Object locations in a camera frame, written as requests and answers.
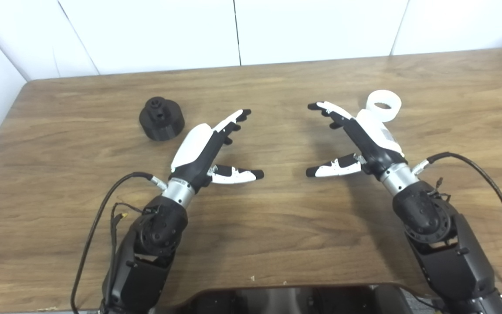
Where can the round black part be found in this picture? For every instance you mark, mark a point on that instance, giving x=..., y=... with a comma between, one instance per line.
x=164, y=126

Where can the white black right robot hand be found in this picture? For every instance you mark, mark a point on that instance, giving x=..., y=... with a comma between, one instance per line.
x=375, y=139

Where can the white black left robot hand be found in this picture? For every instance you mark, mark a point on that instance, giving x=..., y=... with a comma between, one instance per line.
x=194, y=150

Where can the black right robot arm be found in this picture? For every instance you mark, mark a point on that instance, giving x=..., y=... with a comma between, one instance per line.
x=442, y=244

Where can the dark robot torso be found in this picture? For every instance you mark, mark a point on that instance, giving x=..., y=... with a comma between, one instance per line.
x=294, y=301

